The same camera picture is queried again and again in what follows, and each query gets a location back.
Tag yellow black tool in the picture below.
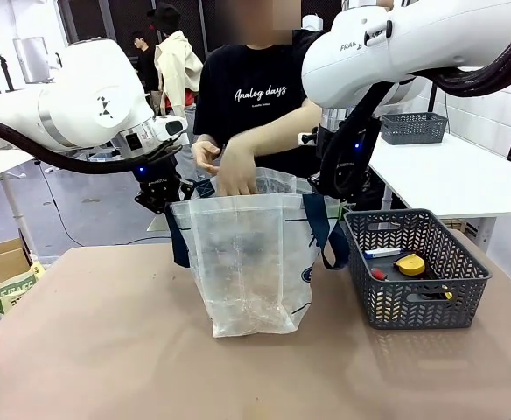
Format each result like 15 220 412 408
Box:
416 283 454 303

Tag grey floor plate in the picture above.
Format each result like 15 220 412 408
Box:
145 216 172 232

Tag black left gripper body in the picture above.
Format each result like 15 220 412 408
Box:
131 146 183 205

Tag person's left forearm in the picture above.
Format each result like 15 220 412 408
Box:
230 98 325 159

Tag white tube blue cap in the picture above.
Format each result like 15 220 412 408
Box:
363 247 403 260

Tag person's left hand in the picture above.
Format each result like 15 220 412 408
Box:
214 143 260 198

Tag black floor cable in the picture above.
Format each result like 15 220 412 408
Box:
39 161 172 249

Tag translucent shopping bag navy handles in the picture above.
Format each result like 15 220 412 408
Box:
164 166 351 339

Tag black sleeved right arm cable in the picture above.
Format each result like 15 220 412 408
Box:
318 12 511 196

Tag large white side table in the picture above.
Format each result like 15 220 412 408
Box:
367 129 511 254

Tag grey rectangular panel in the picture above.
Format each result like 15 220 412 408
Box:
12 36 52 84

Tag person in black t-shirt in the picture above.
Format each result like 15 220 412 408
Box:
192 0 326 183

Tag wooden crate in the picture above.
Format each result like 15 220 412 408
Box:
441 217 480 235

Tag person's right hand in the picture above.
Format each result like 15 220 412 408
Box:
191 139 222 176

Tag yellow tape measure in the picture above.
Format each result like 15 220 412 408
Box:
393 252 428 277

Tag person in cream jacket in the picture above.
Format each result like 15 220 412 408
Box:
146 2 206 180

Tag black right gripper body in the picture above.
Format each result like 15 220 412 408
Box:
318 115 383 200

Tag green white sack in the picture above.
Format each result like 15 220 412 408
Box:
0 261 46 316

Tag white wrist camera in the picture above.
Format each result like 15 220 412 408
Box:
151 115 189 144
297 127 322 146

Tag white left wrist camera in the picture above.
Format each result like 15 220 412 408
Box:
151 115 189 144

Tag background person in black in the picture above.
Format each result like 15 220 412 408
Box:
131 31 161 94

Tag black sleeved arm cable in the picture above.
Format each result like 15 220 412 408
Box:
318 12 511 196
0 111 151 176

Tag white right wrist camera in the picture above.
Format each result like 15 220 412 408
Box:
297 127 322 146

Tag black sleeved left arm cable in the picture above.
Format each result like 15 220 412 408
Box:
0 111 151 176

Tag grey plastic basket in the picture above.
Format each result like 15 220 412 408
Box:
380 112 450 146
343 208 494 331

